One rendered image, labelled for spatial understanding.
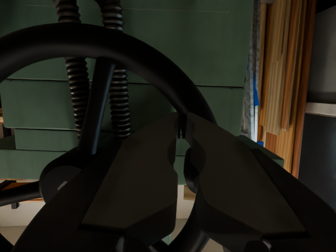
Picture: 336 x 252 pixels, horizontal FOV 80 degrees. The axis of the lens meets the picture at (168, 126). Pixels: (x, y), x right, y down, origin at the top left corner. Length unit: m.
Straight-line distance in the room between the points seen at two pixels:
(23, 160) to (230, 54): 0.43
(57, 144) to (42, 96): 0.09
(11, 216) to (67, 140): 3.42
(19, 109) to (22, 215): 3.33
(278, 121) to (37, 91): 1.64
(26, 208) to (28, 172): 3.20
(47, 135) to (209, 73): 0.32
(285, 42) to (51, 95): 1.64
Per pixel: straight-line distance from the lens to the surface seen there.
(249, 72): 1.25
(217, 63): 0.38
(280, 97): 1.78
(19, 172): 0.49
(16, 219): 3.81
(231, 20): 0.40
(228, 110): 0.38
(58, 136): 0.43
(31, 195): 0.25
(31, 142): 0.46
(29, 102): 0.44
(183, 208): 3.41
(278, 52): 1.76
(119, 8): 0.26
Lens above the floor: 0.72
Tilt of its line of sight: 10 degrees up
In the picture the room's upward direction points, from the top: 178 degrees counter-clockwise
